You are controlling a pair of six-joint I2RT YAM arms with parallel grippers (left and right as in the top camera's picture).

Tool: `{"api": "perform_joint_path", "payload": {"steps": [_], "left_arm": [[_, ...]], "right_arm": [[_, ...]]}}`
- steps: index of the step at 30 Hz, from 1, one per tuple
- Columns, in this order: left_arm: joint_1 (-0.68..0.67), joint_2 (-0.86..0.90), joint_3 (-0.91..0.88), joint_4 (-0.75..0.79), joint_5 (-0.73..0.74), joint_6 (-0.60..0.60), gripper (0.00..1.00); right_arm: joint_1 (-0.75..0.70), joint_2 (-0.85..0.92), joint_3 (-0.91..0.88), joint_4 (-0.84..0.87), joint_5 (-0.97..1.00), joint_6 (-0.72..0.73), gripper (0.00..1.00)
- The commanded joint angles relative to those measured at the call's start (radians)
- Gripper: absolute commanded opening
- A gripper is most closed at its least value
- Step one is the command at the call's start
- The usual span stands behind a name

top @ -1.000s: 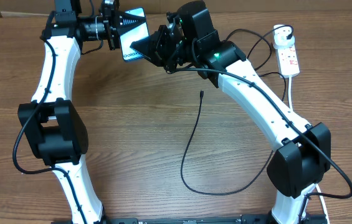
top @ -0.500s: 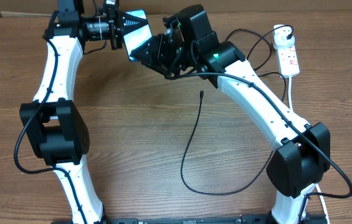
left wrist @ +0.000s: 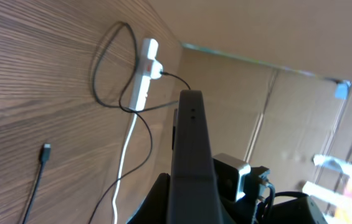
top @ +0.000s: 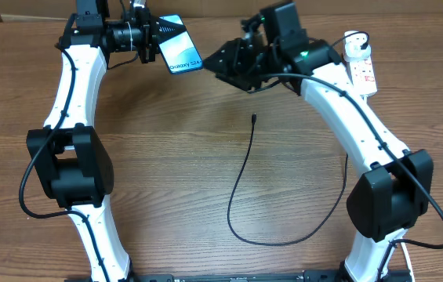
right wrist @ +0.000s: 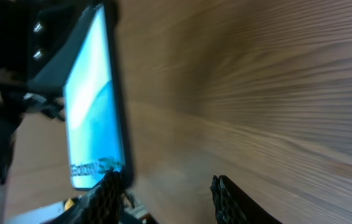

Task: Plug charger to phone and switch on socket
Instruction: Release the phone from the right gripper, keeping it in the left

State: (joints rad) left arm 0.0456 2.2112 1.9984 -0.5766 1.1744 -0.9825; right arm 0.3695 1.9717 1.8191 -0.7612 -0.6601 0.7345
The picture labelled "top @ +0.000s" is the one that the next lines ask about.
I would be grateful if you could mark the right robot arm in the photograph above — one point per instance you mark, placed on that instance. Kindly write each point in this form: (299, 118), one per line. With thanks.
(393, 181)

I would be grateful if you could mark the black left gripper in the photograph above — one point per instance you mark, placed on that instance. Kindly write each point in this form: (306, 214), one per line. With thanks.
(152, 34)

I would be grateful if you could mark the Samsung Galaxy smartphone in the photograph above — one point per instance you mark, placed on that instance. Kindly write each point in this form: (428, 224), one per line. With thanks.
(179, 53)

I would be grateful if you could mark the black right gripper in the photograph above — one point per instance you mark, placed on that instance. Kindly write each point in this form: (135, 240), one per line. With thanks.
(237, 70)

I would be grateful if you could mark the white charger plug adapter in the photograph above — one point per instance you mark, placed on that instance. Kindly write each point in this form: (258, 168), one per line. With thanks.
(356, 46)

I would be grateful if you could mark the cardboard panel at back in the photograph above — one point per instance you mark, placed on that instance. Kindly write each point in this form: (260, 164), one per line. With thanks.
(231, 8)

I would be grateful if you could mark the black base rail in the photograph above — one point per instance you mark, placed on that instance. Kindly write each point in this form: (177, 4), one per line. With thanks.
(305, 276)

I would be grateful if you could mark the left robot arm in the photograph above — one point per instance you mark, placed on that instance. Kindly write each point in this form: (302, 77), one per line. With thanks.
(70, 172)

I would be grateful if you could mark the white power strip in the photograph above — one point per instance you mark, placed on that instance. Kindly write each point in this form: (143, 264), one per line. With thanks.
(363, 77)

